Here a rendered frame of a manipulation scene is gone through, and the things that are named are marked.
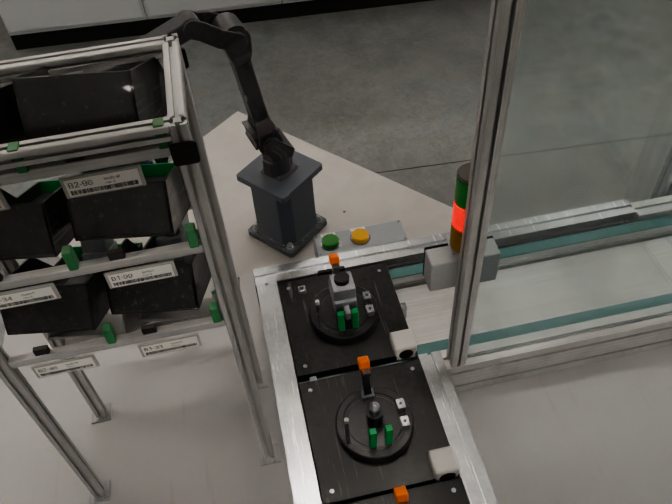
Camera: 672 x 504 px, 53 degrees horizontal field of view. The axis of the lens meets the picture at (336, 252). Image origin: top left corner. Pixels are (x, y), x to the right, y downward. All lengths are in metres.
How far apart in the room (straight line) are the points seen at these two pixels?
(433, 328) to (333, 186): 0.56
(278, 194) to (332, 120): 1.98
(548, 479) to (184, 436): 0.70
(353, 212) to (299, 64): 2.24
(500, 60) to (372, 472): 0.72
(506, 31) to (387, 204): 0.99
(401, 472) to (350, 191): 0.84
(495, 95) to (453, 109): 2.66
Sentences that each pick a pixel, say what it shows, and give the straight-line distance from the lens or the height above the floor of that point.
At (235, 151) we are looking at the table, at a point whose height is 0.86.
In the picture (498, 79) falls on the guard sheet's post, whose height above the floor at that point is 1.61.
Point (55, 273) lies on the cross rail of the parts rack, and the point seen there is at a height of 1.47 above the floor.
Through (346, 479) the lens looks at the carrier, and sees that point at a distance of 1.23.
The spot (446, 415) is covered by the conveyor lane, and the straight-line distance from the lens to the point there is 1.30.
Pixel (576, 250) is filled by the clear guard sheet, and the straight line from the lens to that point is 1.21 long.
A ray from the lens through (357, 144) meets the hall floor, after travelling 3.32.
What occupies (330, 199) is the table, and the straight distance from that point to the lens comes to 1.79.
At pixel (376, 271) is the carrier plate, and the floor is 0.97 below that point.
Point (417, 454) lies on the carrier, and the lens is 1.25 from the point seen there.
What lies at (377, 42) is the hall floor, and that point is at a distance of 4.07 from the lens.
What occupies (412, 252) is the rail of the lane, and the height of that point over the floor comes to 0.96.
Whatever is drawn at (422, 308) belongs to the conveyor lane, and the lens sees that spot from 1.48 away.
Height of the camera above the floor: 2.09
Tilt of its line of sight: 48 degrees down
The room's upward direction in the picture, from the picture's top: 4 degrees counter-clockwise
